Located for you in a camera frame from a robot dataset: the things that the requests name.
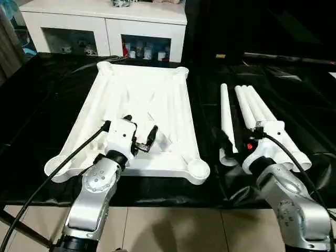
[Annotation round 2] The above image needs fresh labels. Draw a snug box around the white plastic table leg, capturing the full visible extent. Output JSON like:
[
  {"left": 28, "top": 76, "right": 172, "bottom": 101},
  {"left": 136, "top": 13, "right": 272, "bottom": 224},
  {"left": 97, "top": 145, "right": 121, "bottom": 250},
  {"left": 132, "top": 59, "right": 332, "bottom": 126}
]
[
  {"left": 219, "top": 83, "right": 240, "bottom": 167},
  {"left": 248, "top": 85, "right": 312, "bottom": 170},
  {"left": 241, "top": 84, "right": 299, "bottom": 174},
  {"left": 234, "top": 85, "right": 259, "bottom": 131}
]

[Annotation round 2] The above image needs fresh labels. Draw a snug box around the white plastic table top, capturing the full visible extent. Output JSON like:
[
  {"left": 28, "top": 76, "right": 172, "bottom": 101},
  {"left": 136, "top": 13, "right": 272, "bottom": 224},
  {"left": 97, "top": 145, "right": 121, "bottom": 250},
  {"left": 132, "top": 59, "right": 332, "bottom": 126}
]
[{"left": 44, "top": 60, "right": 211, "bottom": 185}]

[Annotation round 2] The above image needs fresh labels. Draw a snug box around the black plastic table mat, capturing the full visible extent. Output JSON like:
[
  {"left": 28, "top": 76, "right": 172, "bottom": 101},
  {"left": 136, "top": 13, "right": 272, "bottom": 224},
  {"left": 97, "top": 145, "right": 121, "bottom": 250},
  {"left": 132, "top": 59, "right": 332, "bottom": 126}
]
[{"left": 0, "top": 51, "right": 336, "bottom": 209}]

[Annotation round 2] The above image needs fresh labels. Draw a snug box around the white glass-door cabinet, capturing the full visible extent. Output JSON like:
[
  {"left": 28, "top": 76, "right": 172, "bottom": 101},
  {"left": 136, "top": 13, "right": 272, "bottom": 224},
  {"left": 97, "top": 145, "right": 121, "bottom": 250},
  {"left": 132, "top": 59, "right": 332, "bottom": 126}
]
[{"left": 19, "top": 0, "right": 187, "bottom": 64}]

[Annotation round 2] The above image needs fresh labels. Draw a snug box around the long dark metal rod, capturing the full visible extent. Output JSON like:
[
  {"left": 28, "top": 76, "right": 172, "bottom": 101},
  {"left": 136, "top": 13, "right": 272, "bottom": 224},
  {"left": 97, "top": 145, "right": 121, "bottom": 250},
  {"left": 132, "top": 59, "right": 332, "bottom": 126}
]
[{"left": 243, "top": 51, "right": 336, "bottom": 66}]

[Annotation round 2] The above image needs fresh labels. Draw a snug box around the dark patterned ornament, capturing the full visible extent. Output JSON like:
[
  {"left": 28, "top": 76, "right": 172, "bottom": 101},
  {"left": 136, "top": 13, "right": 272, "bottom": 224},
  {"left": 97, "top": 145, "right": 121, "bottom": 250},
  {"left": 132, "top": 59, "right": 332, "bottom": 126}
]
[{"left": 112, "top": 0, "right": 138, "bottom": 7}]

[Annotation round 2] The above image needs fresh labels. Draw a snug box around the large black backdrop sheet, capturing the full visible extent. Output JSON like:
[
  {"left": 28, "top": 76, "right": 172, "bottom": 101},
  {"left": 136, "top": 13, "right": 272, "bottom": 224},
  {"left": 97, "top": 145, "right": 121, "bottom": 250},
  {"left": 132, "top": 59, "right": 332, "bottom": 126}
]
[{"left": 185, "top": 0, "right": 336, "bottom": 61}]

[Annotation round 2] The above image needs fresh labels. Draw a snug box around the beige curtain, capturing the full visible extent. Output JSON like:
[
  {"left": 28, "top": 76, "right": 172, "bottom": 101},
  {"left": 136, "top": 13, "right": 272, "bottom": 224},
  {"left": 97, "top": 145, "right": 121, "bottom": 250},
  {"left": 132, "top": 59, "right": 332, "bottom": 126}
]
[{"left": 0, "top": 5, "right": 27, "bottom": 82}]

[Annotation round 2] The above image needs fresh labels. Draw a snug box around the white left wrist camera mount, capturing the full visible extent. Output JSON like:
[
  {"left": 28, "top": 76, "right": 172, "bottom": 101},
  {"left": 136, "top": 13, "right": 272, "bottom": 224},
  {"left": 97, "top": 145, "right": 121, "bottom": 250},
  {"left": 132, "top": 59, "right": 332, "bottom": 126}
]
[{"left": 104, "top": 118, "right": 138, "bottom": 161}]

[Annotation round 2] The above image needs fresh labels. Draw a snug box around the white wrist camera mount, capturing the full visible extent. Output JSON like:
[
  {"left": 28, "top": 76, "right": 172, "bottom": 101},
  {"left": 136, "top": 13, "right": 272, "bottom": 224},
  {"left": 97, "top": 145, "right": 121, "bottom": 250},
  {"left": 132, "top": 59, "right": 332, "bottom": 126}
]
[
  {"left": 241, "top": 119, "right": 287, "bottom": 174},
  {"left": 104, "top": 118, "right": 138, "bottom": 161}
]

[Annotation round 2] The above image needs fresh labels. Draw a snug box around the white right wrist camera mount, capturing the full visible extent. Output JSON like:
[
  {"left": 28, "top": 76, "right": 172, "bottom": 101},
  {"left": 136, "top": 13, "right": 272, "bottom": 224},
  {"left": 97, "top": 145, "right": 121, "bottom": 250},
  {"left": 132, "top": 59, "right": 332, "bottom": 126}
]
[{"left": 241, "top": 119, "right": 287, "bottom": 174}]

